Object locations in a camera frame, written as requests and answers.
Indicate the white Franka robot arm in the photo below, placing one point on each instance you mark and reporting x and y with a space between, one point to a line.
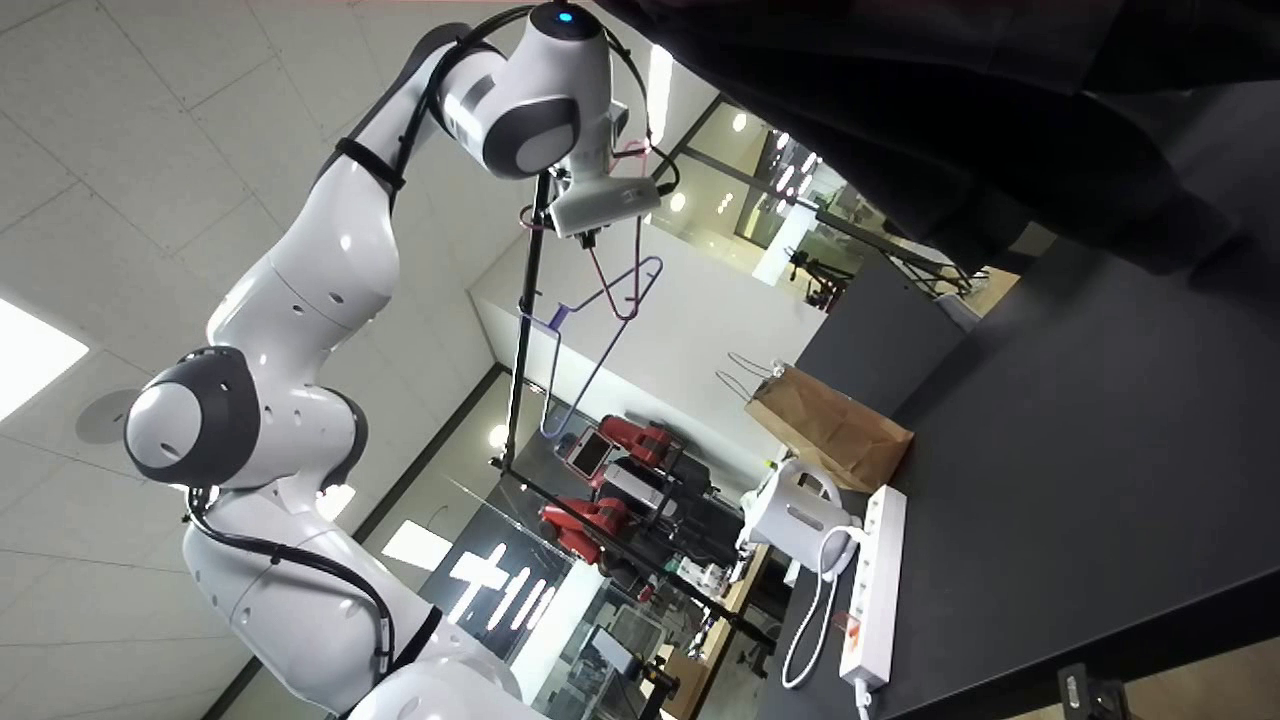
307 265

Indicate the purple clothes hanger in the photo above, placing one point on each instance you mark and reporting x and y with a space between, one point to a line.
601 358

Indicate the black clothes rack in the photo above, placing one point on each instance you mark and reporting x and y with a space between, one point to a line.
531 345

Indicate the red robot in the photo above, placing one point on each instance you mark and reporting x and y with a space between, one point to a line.
625 442

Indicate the brown paper bag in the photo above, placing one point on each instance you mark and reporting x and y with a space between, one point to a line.
854 445

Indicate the wooden table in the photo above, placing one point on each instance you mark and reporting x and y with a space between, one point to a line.
713 641

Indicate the white power strip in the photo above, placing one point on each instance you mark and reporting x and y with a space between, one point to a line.
877 585

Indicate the square ceiling light panel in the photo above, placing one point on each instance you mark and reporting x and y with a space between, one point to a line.
32 358
336 500

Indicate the black garment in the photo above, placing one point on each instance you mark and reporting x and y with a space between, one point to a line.
933 107

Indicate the round ceiling speaker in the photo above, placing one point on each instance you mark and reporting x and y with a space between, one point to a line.
102 416

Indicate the black clamp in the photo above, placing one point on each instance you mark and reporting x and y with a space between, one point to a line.
1090 694

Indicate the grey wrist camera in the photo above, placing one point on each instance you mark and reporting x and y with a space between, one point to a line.
601 204

